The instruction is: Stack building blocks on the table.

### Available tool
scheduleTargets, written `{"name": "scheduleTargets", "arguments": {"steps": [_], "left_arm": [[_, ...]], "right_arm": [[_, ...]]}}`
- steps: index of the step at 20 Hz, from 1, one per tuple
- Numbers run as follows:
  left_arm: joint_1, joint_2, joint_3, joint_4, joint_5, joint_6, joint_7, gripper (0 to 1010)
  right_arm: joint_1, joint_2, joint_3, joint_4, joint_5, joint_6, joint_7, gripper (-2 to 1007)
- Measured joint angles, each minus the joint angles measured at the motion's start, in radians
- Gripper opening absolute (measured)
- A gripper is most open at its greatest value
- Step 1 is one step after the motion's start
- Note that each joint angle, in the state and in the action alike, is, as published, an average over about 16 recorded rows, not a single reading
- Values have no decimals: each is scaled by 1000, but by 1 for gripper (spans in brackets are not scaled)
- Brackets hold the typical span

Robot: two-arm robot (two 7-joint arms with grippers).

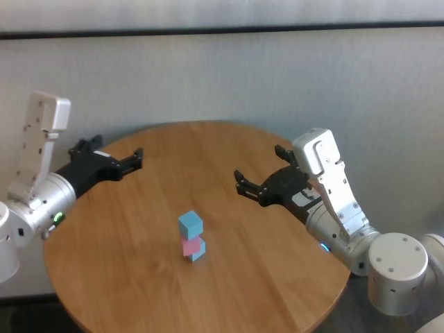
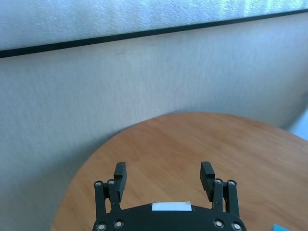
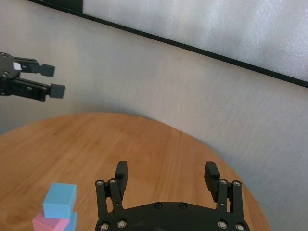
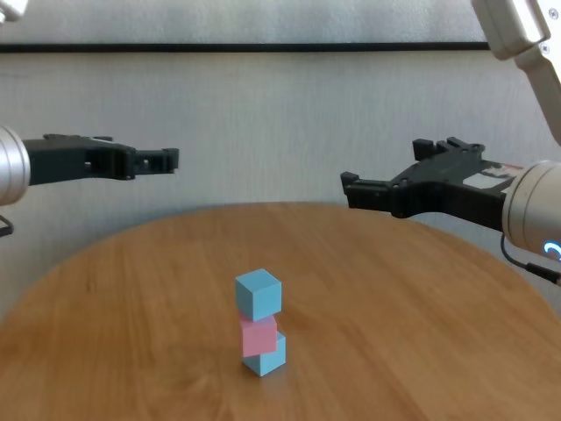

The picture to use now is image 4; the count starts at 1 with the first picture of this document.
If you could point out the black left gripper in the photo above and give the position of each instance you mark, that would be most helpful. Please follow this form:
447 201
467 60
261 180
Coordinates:
57 162

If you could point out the black wall rail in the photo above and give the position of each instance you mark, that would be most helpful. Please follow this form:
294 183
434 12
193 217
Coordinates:
219 47

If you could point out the light blue cube block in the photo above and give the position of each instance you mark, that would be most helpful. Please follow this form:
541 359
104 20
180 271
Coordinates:
267 361
258 294

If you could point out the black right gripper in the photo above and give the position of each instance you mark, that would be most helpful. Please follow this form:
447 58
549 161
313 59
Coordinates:
438 188

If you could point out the pink cube block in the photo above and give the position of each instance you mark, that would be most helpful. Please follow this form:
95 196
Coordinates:
258 337

